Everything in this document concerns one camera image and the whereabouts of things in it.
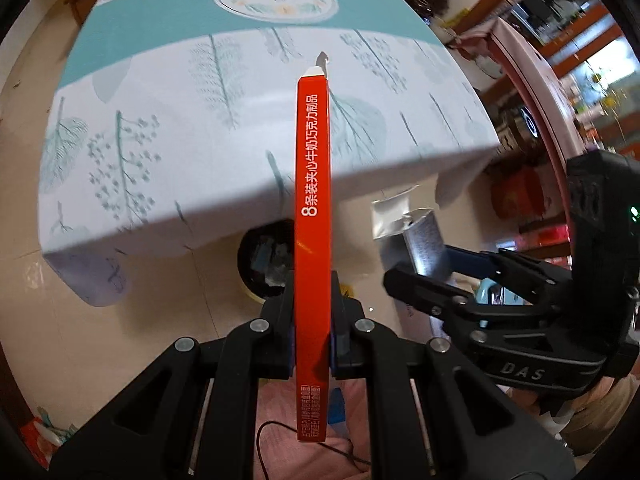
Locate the table with leaf tablecloth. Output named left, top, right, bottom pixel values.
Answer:
left=39, top=0, right=501, bottom=307

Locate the black cable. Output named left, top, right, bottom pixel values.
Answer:
left=255, top=420, right=373, bottom=480

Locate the pink curved panel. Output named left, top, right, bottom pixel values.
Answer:
left=487, top=17, right=576, bottom=201

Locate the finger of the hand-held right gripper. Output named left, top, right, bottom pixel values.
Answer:
left=444, top=245, right=577, bottom=312
left=381, top=266, right=622, bottom=392

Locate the colourful printed packet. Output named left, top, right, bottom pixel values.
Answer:
left=20, top=407, right=76, bottom=448

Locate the wooden display shelf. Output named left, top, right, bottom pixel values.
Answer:
left=500, top=0, right=640, bottom=151

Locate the red cardboard box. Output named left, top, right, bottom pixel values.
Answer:
left=294, top=51, right=333, bottom=442

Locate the person's right forearm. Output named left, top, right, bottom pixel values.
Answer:
left=550, top=375, right=640, bottom=466

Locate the black trash bin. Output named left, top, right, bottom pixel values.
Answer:
left=236, top=219, right=297, bottom=305

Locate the silver foil packet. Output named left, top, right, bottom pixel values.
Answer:
left=371, top=185, right=453, bottom=281

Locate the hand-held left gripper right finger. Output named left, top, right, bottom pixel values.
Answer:
left=327, top=270, right=576, bottom=480

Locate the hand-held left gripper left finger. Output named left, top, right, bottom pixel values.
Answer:
left=47, top=270, right=296, bottom=480

